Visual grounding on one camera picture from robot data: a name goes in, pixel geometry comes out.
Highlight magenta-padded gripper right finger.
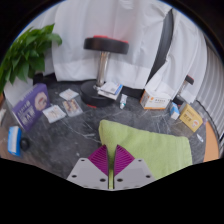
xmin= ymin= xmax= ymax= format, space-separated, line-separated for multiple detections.
xmin=113 ymin=144 xmax=156 ymax=190

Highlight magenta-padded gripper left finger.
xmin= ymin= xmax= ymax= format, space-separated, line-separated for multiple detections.
xmin=66 ymin=144 xmax=110 ymax=190

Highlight green towel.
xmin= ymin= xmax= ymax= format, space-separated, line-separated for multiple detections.
xmin=98 ymin=119 xmax=194 ymax=190

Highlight blister pack of pills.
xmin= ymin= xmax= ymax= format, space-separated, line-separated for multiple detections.
xmin=62 ymin=98 xmax=84 ymax=117

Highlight white printed sachet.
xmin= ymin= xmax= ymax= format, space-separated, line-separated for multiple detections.
xmin=42 ymin=104 xmax=67 ymax=124

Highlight small black round object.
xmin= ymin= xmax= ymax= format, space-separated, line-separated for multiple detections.
xmin=19 ymin=137 xmax=31 ymax=152

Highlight white tube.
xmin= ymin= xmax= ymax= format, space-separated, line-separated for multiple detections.
xmin=119 ymin=93 xmax=129 ymax=110

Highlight small blue-white box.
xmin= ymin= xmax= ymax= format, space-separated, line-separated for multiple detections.
xmin=169 ymin=101 xmax=181 ymax=121

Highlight white and orange box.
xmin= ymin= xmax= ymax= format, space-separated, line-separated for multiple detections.
xmin=139 ymin=89 xmax=172 ymax=111

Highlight yellow cardboard box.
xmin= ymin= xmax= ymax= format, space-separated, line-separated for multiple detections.
xmin=178 ymin=103 xmax=204 ymax=133

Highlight blue and white box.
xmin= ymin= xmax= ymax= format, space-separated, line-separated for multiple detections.
xmin=7 ymin=125 xmax=23 ymax=157

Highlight white flat sachet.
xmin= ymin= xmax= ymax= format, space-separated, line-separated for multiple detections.
xmin=58 ymin=88 xmax=80 ymax=101

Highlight orange-topped table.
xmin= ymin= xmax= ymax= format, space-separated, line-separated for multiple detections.
xmin=203 ymin=120 xmax=221 ymax=163

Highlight stack of white-blue boxes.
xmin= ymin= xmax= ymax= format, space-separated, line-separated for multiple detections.
xmin=97 ymin=81 xmax=124 ymax=101

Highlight purple cardboard box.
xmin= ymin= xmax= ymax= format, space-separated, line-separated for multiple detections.
xmin=12 ymin=83 xmax=51 ymax=132

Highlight black red-rimmed bar stool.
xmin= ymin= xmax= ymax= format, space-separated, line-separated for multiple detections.
xmin=173 ymin=74 xmax=195 ymax=106
xmin=79 ymin=35 xmax=130 ymax=109

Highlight white pleated curtain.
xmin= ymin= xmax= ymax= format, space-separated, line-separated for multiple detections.
xmin=194 ymin=36 xmax=224 ymax=134

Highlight green potted plant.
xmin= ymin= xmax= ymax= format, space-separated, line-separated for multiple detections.
xmin=0 ymin=23 xmax=63 ymax=108

